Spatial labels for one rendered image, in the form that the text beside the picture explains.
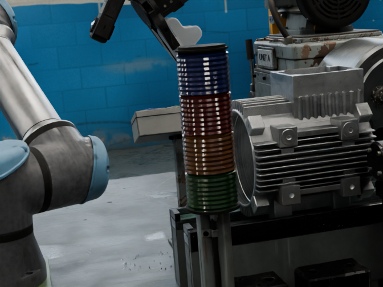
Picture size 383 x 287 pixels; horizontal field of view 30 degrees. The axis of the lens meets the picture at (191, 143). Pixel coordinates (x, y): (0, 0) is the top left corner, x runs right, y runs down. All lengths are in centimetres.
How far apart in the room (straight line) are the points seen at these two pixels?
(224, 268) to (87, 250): 64
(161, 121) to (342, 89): 37
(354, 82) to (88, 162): 47
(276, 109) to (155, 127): 30
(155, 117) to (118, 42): 528
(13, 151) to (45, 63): 540
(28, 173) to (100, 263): 27
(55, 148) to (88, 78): 536
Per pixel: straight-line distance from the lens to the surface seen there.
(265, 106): 112
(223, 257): 85
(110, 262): 137
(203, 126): 79
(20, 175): 118
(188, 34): 116
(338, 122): 111
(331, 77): 114
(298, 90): 112
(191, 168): 81
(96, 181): 126
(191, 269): 111
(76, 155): 124
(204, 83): 78
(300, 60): 164
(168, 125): 135
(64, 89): 659
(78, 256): 143
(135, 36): 663
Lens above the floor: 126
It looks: 11 degrees down
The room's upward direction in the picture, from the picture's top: 4 degrees counter-clockwise
